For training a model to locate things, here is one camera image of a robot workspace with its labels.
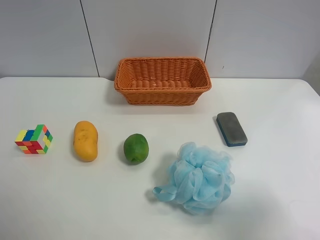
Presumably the grey blue board eraser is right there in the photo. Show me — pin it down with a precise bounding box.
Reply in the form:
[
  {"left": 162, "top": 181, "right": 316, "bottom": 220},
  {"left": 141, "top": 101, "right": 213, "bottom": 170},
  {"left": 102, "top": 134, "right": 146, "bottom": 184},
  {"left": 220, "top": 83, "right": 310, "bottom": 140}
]
[{"left": 216, "top": 112, "right": 248, "bottom": 147}]

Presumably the green lemon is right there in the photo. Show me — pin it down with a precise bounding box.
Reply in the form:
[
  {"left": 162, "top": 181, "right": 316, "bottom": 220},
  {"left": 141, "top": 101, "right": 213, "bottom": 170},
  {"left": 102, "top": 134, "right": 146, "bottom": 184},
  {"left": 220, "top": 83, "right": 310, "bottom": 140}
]
[{"left": 123, "top": 133, "right": 149, "bottom": 165}]

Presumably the orange woven basket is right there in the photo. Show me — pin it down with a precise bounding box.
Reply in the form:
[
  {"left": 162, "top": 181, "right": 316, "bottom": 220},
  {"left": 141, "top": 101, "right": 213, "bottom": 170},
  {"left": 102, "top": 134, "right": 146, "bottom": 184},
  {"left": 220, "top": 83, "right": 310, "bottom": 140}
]
[{"left": 114, "top": 57, "right": 212, "bottom": 106}]

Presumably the yellow mango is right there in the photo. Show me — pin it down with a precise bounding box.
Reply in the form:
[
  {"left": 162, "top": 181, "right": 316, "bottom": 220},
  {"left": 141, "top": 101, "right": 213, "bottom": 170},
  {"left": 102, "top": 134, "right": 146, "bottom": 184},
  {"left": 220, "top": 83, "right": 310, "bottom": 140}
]
[{"left": 73, "top": 120, "right": 98, "bottom": 162}]

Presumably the blue mesh bath sponge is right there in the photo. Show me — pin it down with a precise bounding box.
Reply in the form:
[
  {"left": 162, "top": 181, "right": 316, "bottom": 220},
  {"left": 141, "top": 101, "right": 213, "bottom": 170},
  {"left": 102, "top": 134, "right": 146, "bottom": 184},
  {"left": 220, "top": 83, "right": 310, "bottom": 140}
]
[{"left": 152, "top": 142, "right": 235, "bottom": 215}]

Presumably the multicoloured puzzle cube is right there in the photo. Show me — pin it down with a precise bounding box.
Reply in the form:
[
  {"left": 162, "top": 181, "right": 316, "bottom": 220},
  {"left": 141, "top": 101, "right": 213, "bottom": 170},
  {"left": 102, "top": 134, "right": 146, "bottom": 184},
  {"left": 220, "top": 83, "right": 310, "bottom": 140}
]
[{"left": 14, "top": 124, "right": 53, "bottom": 155}]

